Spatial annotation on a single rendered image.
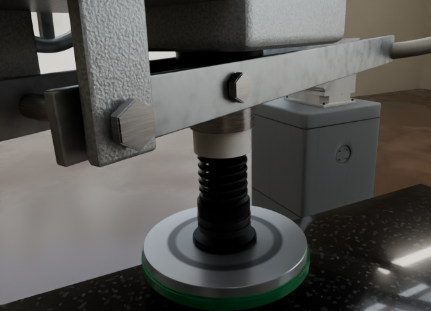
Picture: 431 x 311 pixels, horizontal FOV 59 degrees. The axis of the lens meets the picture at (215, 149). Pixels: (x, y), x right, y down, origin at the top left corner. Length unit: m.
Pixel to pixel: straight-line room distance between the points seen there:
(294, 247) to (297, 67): 0.22
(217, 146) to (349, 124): 1.22
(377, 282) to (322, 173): 1.05
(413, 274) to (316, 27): 0.36
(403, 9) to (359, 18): 1.08
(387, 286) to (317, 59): 0.30
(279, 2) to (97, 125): 0.19
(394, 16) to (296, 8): 7.60
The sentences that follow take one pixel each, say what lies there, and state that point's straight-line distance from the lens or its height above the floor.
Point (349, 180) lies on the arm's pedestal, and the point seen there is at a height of 0.54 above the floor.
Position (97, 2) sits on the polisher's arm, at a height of 1.16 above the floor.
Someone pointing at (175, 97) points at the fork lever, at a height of 1.09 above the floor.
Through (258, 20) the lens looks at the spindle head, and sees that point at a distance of 0.32.
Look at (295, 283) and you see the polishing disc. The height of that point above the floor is 0.86.
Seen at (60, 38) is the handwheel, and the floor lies 1.14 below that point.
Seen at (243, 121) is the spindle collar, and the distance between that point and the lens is 0.43.
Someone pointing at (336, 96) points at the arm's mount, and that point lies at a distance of 1.63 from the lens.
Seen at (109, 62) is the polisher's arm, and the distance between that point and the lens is 0.25.
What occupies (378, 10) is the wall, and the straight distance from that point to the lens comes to 7.67.
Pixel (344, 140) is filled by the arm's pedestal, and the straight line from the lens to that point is 1.62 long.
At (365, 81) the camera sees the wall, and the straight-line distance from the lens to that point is 7.57.
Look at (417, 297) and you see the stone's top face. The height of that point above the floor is 0.82.
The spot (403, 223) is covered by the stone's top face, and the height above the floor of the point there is 0.82.
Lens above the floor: 1.14
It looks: 16 degrees down
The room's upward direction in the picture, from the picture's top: 2 degrees counter-clockwise
